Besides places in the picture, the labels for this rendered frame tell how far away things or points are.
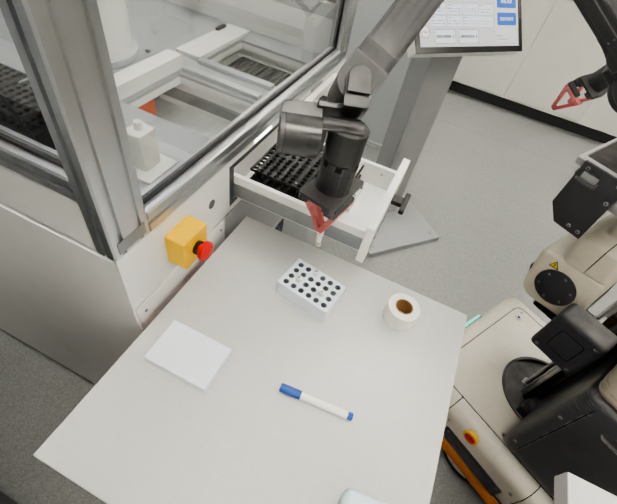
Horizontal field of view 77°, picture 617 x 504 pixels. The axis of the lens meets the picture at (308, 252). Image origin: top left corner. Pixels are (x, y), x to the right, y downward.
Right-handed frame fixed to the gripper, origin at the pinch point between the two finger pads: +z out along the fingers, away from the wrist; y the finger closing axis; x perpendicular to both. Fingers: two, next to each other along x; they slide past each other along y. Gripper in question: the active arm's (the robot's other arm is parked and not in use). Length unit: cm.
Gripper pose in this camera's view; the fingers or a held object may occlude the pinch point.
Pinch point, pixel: (321, 226)
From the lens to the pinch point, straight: 68.0
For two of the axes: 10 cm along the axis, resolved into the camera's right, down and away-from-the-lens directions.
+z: -1.8, 6.6, 7.3
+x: 8.0, 5.3, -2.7
